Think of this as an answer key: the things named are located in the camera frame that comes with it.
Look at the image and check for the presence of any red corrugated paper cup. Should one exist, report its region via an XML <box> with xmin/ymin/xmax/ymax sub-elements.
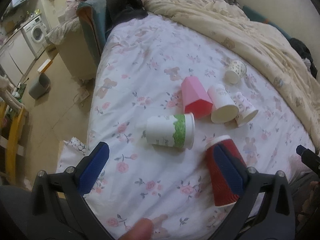
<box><xmin>205</xmin><ymin>135</ymin><xmax>248</xmax><ymax>207</ymax></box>

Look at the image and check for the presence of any pink floral paper cup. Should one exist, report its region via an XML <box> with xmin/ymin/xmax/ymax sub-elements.
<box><xmin>233</xmin><ymin>92</ymin><xmax>258</xmax><ymax>127</ymax></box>

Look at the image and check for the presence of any white cup green logo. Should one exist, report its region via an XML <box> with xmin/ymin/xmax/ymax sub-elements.
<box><xmin>207</xmin><ymin>84</ymin><xmax>239</xmax><ymax>124</ymax></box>

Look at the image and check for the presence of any white dotted paper cup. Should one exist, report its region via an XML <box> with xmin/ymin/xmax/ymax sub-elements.
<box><xmin>225</xmin><ymin>60</ymin><xmax>247</xmax><ymax>85</ymax></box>

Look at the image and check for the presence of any white cup green band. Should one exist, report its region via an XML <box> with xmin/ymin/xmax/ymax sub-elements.
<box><xmin>146</xmin><ymin>113</ymin><xmax>195</xmax><ymax>150</ymax></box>

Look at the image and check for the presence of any pink faceted cup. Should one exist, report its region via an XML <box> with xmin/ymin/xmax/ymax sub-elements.
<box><xmin>181</xmin><ymin>76</ymin><xmax>213</xmax><ymax>119</ymax></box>

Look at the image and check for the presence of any person's left hand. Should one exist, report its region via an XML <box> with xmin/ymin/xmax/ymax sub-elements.
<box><xmin>119</xmin><ymin>218</ymin><xmax>153</xmax><ymax>240</ymax></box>

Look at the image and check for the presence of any yellow wooden chair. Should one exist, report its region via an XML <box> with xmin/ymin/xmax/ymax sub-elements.
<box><xmin>1</xmin><ymin>106</ymin><xmax>28</xmax><ymax>185</ymax></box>

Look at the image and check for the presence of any grey waste bin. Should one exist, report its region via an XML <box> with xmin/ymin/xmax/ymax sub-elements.
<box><xmin>28</xmin><ymin>73</ymin><xmax>51</xmax><ymax>100</ymax></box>

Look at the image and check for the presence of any cream duvet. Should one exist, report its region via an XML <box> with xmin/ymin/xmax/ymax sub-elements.
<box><xmin>144</xmin><ymin>0</ymin><xmax>319</xmax><ymax>149</ymax></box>

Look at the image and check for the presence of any white kitchen cabinet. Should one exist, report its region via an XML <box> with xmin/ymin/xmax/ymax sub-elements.
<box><xmin>1</xmin><ymin>30</ymin><xmax>35</xmax><ymax>85</ymax></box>

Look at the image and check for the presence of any floral white bed sheet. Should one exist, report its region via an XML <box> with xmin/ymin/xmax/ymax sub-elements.
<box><xmin>56</xmin><ymin>13</ymin><xmax>316</xmax><ymax>240</ymax></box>

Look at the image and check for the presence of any white washing machine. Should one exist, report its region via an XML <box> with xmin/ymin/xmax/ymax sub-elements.
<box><xmin>21</xmin><ymin>15</ymin><xmax>47</xmax><ymax>59</ymax></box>

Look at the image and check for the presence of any teal upholstered chair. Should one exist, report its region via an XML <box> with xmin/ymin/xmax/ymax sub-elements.
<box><xmin>76</xmin><ymin>0</ymin><xmax>107</xmax><ymax>67</ymax></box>

